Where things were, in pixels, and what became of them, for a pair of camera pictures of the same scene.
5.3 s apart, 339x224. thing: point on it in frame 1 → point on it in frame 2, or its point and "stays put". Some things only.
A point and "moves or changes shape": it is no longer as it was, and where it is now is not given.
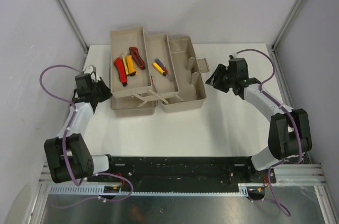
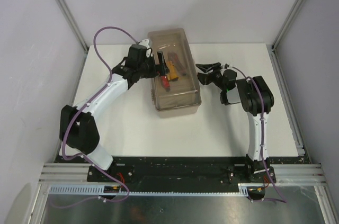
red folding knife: [122, 72] moves or changes shape
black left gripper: [107, 92] → [163, 70]
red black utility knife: [134, 53] moves or changes shape
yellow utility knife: [132, 71] moves or changes shape
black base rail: [184, 174] stays put
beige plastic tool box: [149, 70] moves or changes shape
